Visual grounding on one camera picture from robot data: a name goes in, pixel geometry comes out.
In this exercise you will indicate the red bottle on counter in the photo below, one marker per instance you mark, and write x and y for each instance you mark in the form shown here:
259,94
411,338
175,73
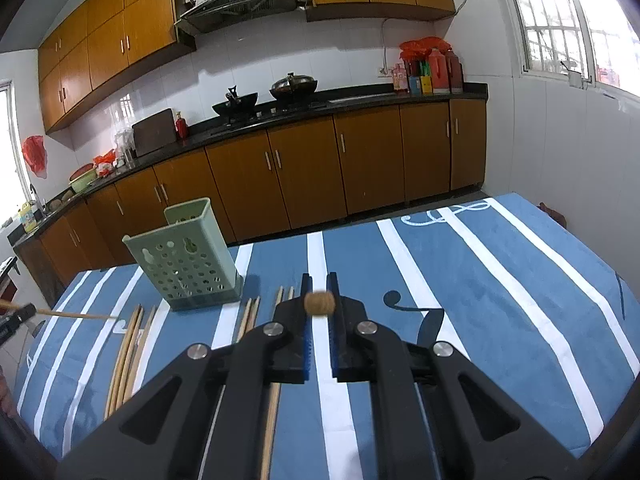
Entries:
181,127

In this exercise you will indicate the yellow detergent bottle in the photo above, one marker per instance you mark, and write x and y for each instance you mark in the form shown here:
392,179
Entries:
28,218

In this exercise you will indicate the orange plastic bag on counter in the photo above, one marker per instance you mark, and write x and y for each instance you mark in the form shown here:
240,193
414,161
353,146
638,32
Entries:
105,164

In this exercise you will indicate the red thermos pair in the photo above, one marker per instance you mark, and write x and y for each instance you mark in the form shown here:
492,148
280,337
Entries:
446,72

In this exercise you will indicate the blue white striped tablecloth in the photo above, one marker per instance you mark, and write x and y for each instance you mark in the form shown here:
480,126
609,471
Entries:
477,341

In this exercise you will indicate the black wok left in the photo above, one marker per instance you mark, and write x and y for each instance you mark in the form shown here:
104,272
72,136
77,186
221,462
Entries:
237,107

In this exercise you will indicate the dark wooden cutting board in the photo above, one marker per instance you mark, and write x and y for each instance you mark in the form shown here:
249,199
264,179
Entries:
154,132

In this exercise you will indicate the black wok with lid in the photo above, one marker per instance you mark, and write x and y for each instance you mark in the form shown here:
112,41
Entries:
294,88

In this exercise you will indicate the green basin with red lid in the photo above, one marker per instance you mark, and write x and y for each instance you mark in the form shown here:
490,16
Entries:
83,177

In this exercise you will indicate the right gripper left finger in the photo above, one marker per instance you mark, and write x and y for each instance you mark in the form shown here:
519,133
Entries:
204,415

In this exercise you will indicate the green perforated utensil holder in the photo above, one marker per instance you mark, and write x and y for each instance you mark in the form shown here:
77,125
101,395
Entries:
187,259

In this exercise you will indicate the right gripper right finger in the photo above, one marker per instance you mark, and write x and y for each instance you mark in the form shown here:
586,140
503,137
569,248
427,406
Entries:
435,414

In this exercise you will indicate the lower wooden cabinets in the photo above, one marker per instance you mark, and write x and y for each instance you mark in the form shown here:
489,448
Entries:
266,182

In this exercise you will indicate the red plastic bag on wall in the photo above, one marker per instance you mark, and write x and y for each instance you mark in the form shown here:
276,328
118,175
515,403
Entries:
35,155

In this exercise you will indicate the wooden cabinets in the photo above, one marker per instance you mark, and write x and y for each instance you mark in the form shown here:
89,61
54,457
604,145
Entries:
104,44
266,182

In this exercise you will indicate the upper wooden cabinets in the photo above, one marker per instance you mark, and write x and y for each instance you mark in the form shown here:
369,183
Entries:
104,44

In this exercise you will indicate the right window with bars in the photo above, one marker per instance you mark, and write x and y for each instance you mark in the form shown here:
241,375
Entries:
596,41

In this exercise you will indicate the left window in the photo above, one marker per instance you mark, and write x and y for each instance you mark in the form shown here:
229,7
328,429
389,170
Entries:
14,183

